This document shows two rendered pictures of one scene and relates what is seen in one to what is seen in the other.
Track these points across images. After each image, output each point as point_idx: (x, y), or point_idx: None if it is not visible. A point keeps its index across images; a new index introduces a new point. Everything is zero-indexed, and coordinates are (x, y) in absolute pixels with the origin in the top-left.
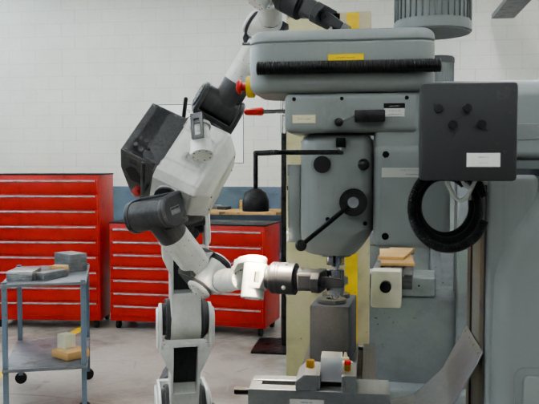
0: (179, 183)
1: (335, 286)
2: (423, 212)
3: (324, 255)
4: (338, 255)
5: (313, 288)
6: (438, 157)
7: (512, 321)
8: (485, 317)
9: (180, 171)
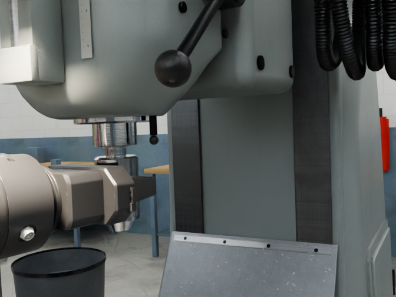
0: None
1: (144, 195)
2: (281, 25)
3: (141, 114)
4: (162, 113)
5: (123, 211)
6: None
7: (362, 188)
8: (336, 192)
9: None
